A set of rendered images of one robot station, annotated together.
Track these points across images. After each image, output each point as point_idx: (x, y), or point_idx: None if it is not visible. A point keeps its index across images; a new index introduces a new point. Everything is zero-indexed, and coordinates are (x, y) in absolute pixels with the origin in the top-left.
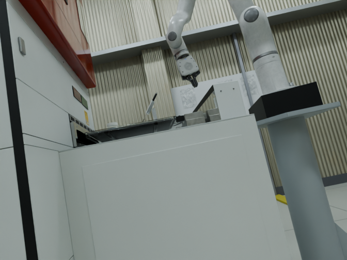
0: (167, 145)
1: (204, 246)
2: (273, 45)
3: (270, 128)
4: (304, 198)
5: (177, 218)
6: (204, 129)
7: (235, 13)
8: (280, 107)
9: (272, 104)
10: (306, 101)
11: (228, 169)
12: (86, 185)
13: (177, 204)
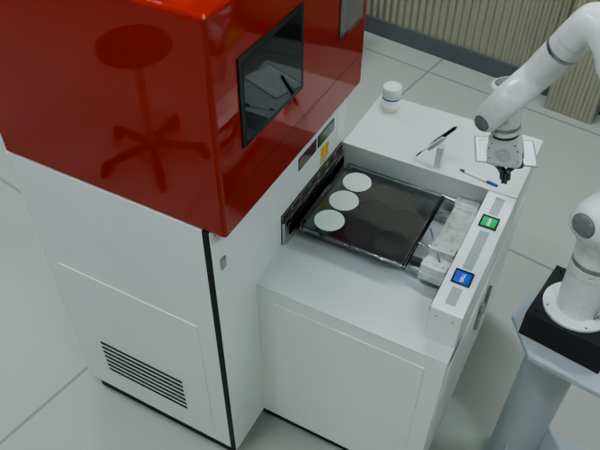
0: (349, 333)
1: (356, 396)
2: None
3: None
4: (518, 403)
5: (340, 372)
6: (388, 344)
7: None
8: (542, 337)
9: (533, 328)
10: (579, 356)
11: (397, 378)
12: (274, 315)
13: (344, 367)
